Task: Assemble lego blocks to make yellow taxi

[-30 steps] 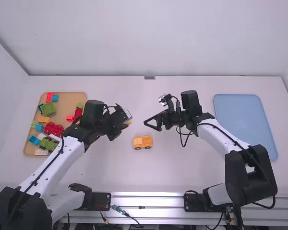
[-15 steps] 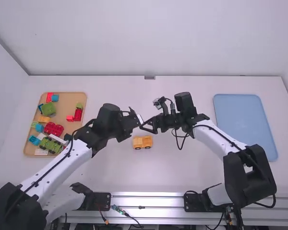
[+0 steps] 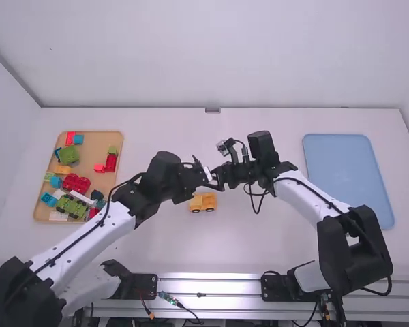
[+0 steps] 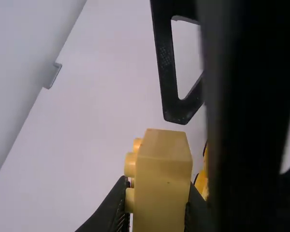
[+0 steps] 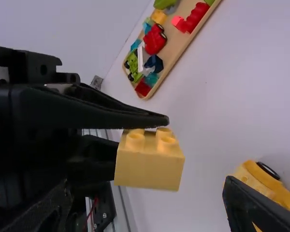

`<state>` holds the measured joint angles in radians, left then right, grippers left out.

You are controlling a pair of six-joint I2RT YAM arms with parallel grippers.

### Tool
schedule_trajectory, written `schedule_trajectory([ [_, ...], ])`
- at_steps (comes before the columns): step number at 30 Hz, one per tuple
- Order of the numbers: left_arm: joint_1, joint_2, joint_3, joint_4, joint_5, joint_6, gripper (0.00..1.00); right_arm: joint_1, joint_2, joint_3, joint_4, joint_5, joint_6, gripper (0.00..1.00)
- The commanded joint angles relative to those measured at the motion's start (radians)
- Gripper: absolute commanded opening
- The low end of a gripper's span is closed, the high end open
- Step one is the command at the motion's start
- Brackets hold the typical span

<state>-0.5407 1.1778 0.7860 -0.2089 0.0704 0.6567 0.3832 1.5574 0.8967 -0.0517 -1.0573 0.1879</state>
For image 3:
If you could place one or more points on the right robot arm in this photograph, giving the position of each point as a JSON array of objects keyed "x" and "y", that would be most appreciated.
[{"x": 347, "y": 245}]

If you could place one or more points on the red toy brick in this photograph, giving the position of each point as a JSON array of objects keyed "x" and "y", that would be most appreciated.
[
  {"x": 99, "y": 168},
  {"x": 70, "y": 138},
  {"x": 111, "y": 163},
  {"x": 93, "y": 214}
]

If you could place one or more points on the large green toy brick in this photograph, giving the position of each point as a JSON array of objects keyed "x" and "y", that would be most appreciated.
[{"x": 69, "y": 155}]

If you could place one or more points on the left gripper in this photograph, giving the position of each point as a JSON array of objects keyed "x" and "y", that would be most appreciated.
[{"x": 189, "y": 182}]

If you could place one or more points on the blue mat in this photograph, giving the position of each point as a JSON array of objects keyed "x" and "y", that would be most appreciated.
[{"x": 347, "y": 180}]

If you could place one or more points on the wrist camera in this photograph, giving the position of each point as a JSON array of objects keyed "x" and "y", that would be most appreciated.
[
  {"x": 207, "y": 173},
  {"x": 221, "y": 148}
]

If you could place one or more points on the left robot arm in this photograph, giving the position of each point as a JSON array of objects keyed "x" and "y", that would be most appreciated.
[{"x": 82, "y": 235}]

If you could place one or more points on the red toy car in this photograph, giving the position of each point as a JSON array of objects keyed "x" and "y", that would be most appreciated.
[{"x": 75, "y": 182}]

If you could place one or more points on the tan tray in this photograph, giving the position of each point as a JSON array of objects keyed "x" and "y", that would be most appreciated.
[{"x": 88, "y": 150}]

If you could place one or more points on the silver rails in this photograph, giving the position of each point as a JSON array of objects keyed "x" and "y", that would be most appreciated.
[{"x": 208, "y": 281}]

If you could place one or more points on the green toy car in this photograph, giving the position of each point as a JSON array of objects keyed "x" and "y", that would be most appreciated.
[{"x": 71, "y": 206}]

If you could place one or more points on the yellow toy car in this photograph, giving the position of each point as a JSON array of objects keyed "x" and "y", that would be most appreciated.
[{"x": 204, "y": 202}]

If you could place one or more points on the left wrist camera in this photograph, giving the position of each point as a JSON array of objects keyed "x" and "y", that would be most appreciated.
[{"x": 207, "y": 173}]

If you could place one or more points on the pale green toy brick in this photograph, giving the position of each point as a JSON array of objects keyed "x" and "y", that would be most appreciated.
[{"x": 48, "y": 177}]

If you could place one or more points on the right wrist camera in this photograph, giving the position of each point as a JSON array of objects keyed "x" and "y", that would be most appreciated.
[{"x": 221, "y": 148}]

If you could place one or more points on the white toy brick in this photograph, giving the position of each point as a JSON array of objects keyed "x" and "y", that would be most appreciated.
[
  {"x": 83, "y": 198},
  {"x": 59, "y": 216}
]

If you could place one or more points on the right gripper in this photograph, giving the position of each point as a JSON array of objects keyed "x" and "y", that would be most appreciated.
[{"x": 237, "y": 175}]

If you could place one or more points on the dark teal toy brick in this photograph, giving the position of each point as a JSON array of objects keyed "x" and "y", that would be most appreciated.
[{"x": 97, "y": 195}]

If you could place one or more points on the yellow curved toy brick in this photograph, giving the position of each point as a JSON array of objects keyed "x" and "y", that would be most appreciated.
[{"x": 62, "y": 170}]

